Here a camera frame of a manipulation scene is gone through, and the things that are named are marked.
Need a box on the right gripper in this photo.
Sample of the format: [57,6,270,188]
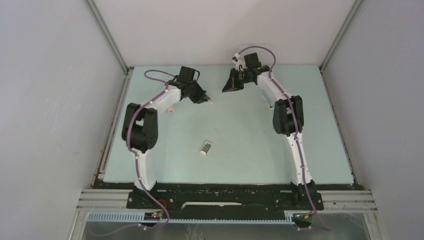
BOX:
[222,67,251,93]

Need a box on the staple box tray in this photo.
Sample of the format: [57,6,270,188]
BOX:
[200,141,213,156]

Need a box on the blue stapler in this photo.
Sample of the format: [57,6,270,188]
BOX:
[262,91,274,109]

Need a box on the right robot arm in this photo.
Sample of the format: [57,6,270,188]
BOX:
[221,52,315,209]

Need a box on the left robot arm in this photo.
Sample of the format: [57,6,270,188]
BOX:
[121,66,211,208]

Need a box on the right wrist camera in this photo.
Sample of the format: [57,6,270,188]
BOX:
[232,53,246,71]

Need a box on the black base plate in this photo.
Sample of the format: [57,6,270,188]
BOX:
[126,183,324,220]

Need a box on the blue cable duct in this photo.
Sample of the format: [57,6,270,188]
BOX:
[86,211,294,225]

